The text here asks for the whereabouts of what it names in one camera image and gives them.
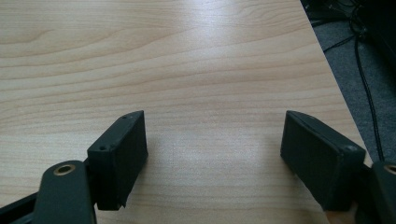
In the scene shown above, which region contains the long black cable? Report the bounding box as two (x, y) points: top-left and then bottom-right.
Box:
(348, 12), (386, 162)

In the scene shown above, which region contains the thin black cable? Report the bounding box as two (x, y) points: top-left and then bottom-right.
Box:
(322, 34), (358, 53)

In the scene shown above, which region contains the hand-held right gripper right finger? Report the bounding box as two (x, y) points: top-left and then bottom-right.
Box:
(279, 109), (367, 213)

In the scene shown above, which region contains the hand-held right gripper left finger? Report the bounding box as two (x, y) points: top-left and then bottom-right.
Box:
(87, 109), (149, 212)

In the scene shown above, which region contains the dark equipment base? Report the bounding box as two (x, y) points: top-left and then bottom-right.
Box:
(300, 0), (396, 60)

